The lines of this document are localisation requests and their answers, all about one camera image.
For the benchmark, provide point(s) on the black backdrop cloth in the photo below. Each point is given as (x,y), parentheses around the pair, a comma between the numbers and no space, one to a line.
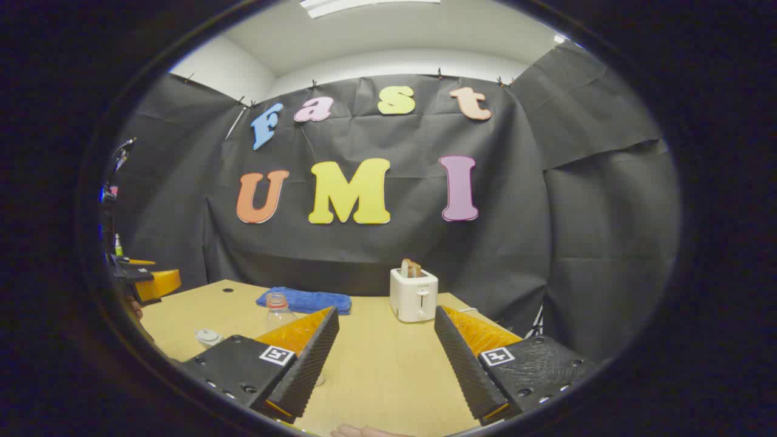
(394,255)

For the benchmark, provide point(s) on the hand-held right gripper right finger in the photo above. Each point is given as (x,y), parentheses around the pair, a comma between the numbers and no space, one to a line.
(467,370)

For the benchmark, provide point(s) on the ceiling light panel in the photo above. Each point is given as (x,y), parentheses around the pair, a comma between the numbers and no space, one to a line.
(364,5)

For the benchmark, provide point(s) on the white teacup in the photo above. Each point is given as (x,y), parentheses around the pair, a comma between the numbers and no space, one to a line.
(209,343)

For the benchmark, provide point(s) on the clear plastic water bottle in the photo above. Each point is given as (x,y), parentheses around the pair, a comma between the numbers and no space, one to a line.
(279,315)

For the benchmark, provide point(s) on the toast slice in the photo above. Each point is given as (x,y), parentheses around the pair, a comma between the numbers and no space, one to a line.
(416,269)
(405,268)

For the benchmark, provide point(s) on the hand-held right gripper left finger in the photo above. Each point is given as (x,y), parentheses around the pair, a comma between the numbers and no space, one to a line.
(303,370)

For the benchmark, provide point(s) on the blue towel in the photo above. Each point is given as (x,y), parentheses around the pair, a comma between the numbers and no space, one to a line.
(309,300)

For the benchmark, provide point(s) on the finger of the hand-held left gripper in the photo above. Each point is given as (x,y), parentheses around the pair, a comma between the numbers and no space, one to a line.
(141,262)
(159,283)

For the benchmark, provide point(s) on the green drink bottle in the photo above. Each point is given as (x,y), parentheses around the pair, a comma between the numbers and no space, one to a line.
(118,246)

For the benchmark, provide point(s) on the white toaster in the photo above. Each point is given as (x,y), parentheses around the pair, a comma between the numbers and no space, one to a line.
(413,297)

